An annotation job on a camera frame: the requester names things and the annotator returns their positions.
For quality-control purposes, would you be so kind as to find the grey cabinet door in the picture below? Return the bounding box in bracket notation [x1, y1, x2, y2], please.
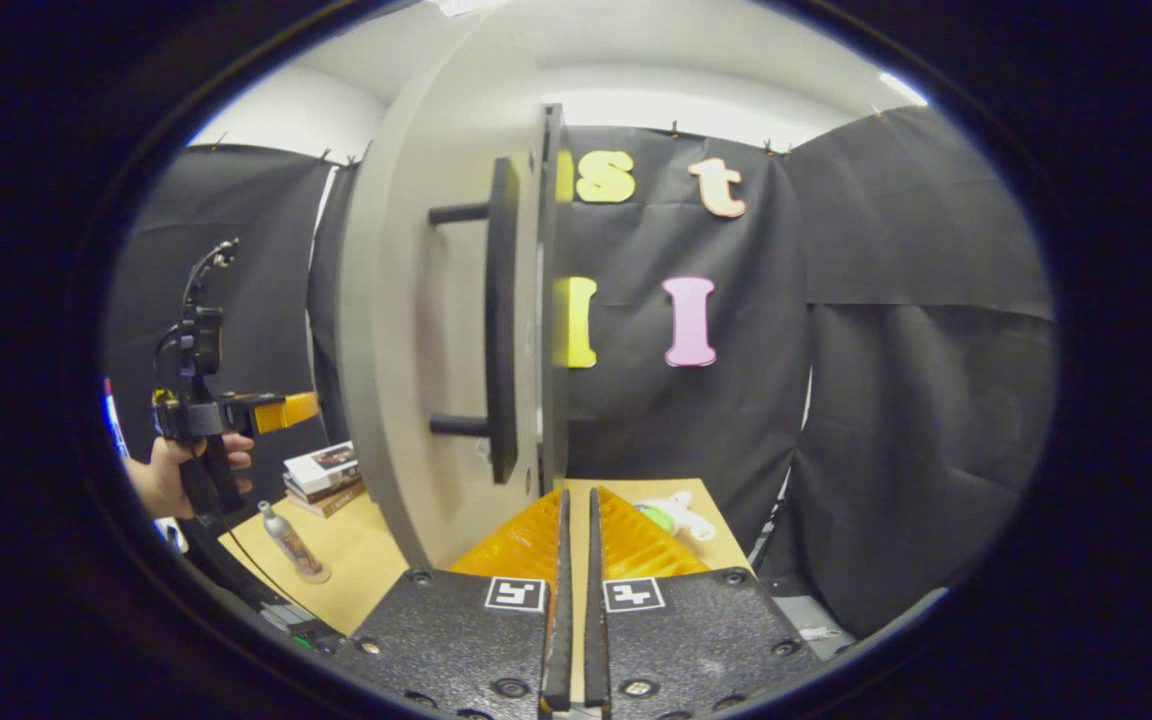
[336, 28, 549, 571]

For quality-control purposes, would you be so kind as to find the silver bottle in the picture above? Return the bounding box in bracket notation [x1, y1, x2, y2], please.
[257, 500, 331, 585]

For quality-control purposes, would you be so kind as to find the black cabinet door handle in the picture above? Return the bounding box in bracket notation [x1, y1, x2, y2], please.
[427, 155, 523, 487]

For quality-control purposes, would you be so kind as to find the brown book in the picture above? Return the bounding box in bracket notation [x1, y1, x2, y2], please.
[284, 478, 368, 520]

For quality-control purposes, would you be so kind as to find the black backdrop cloth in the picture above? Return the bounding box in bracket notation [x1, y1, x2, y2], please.
[101, 105, 1062, 641]

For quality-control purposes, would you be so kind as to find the green plush toy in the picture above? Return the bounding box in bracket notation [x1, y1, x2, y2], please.
[634, 490, 717, 544]

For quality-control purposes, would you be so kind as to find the long ceiling light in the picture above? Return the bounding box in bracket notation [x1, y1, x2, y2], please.
[876, 72, 930, 109]

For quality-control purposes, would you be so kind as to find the white book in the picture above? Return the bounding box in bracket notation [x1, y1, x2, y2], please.
[282, 440, 360, 495]

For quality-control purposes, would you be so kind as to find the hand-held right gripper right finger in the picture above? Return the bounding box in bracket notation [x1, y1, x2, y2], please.
[585, 486, 824, 720]

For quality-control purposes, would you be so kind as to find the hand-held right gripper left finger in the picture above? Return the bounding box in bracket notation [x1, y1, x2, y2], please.
[349, 488, 575, 720]

